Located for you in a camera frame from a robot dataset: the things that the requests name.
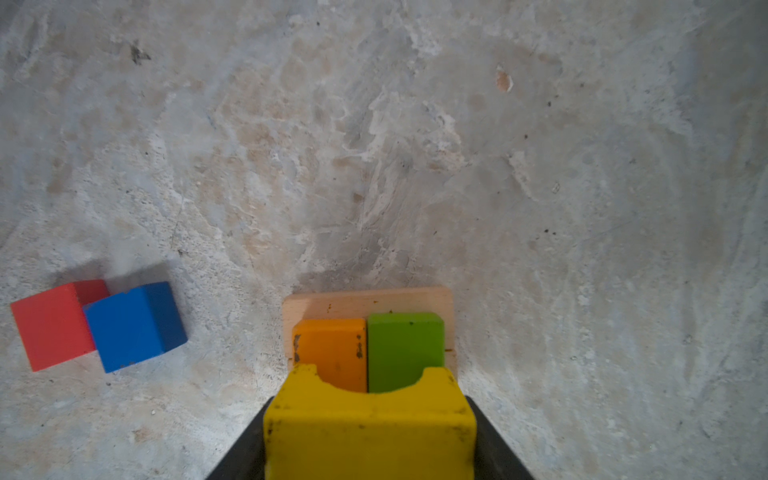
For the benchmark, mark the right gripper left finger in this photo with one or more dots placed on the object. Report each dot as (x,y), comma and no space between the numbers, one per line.
(246,459)

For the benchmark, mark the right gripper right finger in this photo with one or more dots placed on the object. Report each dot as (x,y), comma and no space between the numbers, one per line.
(493,458)

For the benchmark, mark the yellow wood block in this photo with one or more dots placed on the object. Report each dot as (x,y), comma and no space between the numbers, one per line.
(314,430)

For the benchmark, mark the orange wood block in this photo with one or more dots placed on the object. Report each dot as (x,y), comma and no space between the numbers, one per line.
(338,349)

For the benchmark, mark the green wood block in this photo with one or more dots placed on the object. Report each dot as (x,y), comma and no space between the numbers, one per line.
(400,346)

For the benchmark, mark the natural wood block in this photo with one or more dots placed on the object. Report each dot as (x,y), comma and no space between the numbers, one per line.
(361,304)

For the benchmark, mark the blue wood cube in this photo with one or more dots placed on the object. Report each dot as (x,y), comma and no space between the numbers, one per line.
(131,327)

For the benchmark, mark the red wood cube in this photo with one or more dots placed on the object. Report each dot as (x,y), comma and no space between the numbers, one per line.
(52,324)

